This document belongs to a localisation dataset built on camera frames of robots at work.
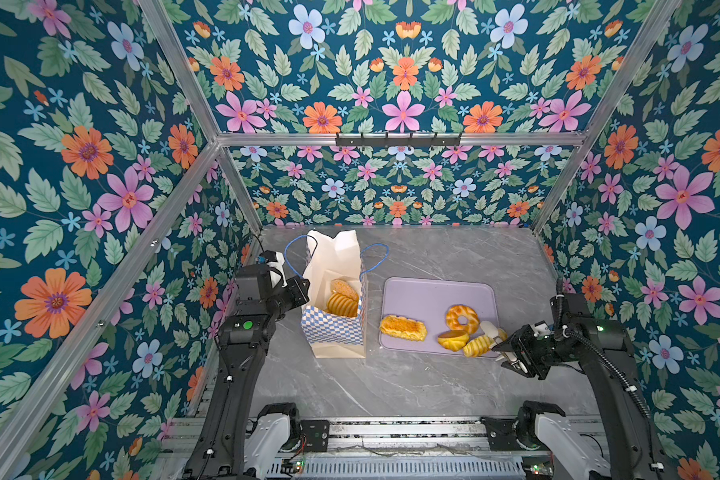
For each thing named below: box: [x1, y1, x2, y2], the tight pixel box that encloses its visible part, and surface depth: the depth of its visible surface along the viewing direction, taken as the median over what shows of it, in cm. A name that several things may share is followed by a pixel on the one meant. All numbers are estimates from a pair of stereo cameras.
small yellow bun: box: [437, 330, 469, 352], surface depth 86 cm
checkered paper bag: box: [301, 230, 367, 358], surface depth 82 cm
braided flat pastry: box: [380, 315, 428, 341], surface depth 90 cm
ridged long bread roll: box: [463, 328, 509, 357], surface depth 84 cm
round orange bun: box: [331, 278, 359, 301], surface depth 99 cm
